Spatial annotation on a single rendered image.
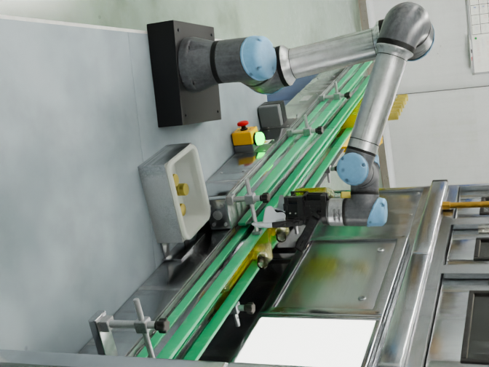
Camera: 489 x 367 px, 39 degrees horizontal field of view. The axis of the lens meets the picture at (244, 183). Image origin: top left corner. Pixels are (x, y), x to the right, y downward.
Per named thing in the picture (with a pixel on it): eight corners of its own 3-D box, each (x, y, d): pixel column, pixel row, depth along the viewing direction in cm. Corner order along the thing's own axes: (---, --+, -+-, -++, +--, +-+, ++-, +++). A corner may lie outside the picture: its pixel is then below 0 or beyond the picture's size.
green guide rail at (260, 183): (233, 202, 201) (258, 201, 197) (232, 199, 200) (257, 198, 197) (357, 63, 351) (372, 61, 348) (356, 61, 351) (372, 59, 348)
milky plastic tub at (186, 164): (158, 244, 186) (187, 243, 183) (138, 165, 179) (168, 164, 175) (185, 216, 201) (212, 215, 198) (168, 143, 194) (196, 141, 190)
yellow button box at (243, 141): (233, 153, 236) (254, 151, 233) (229, 132, 234) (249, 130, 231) (241, 146, 242) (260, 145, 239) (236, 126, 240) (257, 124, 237)
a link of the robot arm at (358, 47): (229, 49, 195) (426, -2, 177) (248, 62, 209) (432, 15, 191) (235, 90, 194) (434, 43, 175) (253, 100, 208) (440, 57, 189)
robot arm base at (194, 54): (175, 38, 184) (209, 33, 181) (197, 36, 198) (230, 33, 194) (182, 95, 187) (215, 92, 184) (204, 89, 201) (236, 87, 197)
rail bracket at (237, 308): (208, 329, 184) (255, 330, 179) (202, 306, 182) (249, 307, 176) (214, 320, 187) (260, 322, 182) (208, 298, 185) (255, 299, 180)
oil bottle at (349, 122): (333, 129, 305) (398, 124, 294) (331, 116, 304) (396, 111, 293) (336, 125, 310) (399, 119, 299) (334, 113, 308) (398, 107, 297)
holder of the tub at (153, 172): (161, 261, 188) (187, 261, 185) (137, 166, 179) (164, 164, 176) (188, 233, 203) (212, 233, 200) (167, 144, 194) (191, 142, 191)
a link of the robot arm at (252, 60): (214, 33, 184) (263, 28, 179) (233, 46, 197) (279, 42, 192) (214, 79, 183) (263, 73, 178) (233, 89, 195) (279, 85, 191)
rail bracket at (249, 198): (233, 236, 199) (273, 235, 195) (221, 181, 194) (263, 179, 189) (236, 231, 202) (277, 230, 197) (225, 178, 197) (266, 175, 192)
